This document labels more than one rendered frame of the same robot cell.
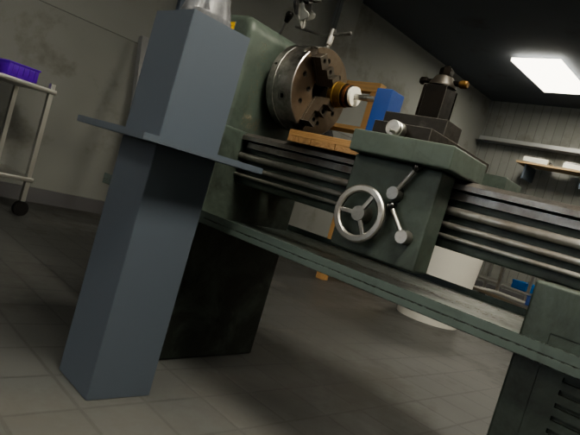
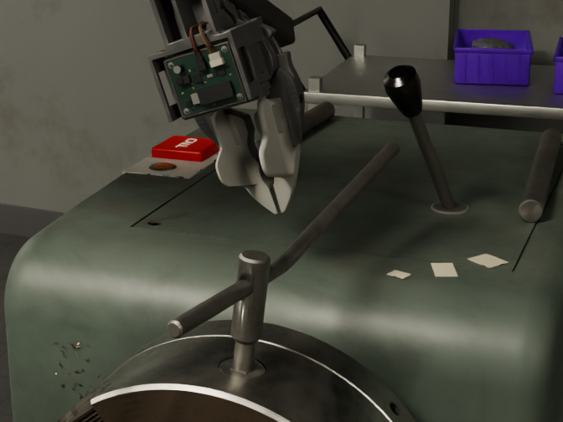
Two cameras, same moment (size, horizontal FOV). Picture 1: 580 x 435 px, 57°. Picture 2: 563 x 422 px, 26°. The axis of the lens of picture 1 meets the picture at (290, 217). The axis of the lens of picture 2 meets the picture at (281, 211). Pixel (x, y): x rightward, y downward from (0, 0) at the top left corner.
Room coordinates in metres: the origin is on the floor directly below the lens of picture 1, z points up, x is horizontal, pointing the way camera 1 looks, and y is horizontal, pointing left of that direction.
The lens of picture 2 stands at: (1.76, -0.70, 1.61)
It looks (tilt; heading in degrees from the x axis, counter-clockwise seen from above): 18 degrees down; 70
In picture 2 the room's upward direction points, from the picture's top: straight up
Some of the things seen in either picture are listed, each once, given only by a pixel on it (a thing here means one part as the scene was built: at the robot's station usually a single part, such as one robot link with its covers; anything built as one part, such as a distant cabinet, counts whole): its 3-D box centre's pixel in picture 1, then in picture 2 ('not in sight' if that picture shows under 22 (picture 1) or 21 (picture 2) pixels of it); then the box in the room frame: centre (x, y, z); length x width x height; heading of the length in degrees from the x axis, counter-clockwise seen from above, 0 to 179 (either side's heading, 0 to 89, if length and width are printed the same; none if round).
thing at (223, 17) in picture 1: (208, 7); not in sight; (1.58, 0.40, 1.15); 0.15 x 0.15 x 0.10
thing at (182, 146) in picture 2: not in sight; (187, 151); (2.12, 0.55, 1.26); 0.06 x 0.06 x 0.02; 50
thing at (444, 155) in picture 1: (440, 168); not in sight; (1.58, -0.38, 0.90); 0.53 x 0.30 x 0.06; 140
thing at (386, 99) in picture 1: (381, 125); not in sight; (1.78, -0.20, 1.00); 0.08 x 0.06 x 0.23; 140
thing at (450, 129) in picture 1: (420, 128); not in sight; (1.60, -0.30, 1.00); 0.20 x 0.10 x 0.05; 50
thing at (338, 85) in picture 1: (342, 95); not in sight; (1.91, -0.05, 1.08); 0.09 x 0.09 x 0.09; 50
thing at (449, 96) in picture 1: (436, 104); not in sight; (1.59, -0.32, 1.07); 0.07 x 0.07 x 0.10; 50
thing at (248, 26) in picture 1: (232, 84); (349, 357); (2.24, 0.38, 1.06); 0.59 x 0.48 x 0.39; 50
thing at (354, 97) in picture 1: (368, 98); not in sight; (1.84, -0.14, 1.08); 0.13 x 0.07 x 0.07; 50
